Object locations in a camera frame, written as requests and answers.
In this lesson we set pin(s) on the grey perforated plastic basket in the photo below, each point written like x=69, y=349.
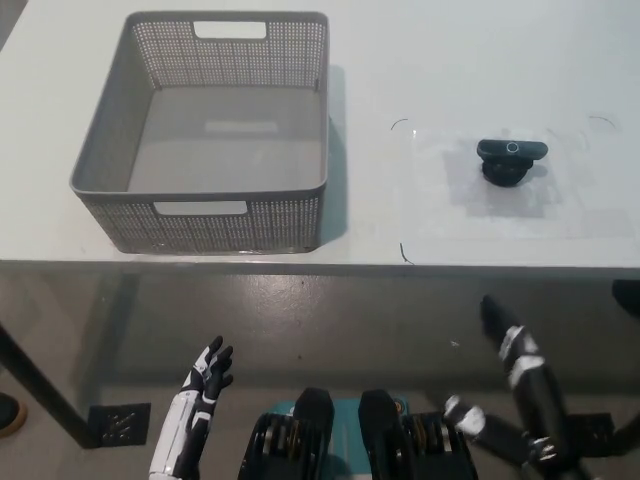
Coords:
x=200, y=227

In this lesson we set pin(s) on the left black robot body block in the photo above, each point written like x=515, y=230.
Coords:
x=300, y=445

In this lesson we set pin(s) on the black robot body block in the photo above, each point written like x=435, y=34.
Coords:
x=400, y=445
x=300, y=445

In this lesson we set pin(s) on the black metal table leg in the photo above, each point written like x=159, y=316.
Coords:
x=40, y=385
x=627, y=429

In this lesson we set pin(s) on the black table foot plate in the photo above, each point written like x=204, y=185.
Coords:
x=592, y=425
x=120, y=424

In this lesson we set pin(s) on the black webcam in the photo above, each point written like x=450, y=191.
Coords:
x=501, y=175

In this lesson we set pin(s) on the dark shoe tan sole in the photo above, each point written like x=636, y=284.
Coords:
x=11, y=412

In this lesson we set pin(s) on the right robot hand black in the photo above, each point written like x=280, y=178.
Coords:
x=532, y=385

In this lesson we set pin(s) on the right black robot body block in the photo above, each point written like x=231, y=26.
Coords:
x=400, y=445

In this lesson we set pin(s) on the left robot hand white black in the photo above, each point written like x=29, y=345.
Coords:
x=180, y=425

